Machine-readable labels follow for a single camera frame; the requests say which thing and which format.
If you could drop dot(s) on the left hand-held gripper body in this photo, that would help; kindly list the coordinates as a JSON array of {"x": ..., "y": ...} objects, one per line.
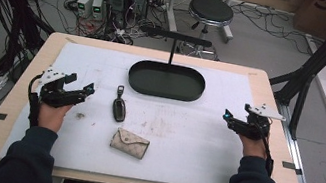
[{"x": 50, "y": 92}]

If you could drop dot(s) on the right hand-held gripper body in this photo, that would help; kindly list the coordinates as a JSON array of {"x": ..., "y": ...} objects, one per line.
[{"x": 256, "y": 125}]

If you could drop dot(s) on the black car key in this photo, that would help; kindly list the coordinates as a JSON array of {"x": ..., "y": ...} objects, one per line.
[{"x": 119, "y": 108}]

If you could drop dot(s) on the beige key pouch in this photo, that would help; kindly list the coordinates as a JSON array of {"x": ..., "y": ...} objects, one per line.
[{"x": 129, "y": 144}]

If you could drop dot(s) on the black oval tray with stand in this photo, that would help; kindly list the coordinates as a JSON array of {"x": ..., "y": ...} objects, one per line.
[{"x": 165, "y": 84}]

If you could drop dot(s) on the person's right hand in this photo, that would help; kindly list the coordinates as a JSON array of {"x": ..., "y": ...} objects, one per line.
[{"x": 253, "y": 147}]

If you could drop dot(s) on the person's left hand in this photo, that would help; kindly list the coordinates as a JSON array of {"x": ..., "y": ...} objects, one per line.
[{"x": 52, "y": 116}]

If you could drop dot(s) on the white table mat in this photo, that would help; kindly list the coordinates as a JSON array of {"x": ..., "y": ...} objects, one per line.
[{"x": 195, "y": 148}]

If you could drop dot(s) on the grey bench power supply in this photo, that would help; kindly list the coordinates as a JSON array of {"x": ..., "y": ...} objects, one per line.
[
  {"x": 97, "y": 6},
  {"x": 85, "y": 3}
]

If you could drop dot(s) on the black round stool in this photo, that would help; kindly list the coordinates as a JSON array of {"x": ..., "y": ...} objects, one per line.
[{"x": 211, "y": 10}]

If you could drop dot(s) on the white metal table leg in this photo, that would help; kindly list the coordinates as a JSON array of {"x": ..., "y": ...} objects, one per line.
[{"x": 172, "y": 5}]

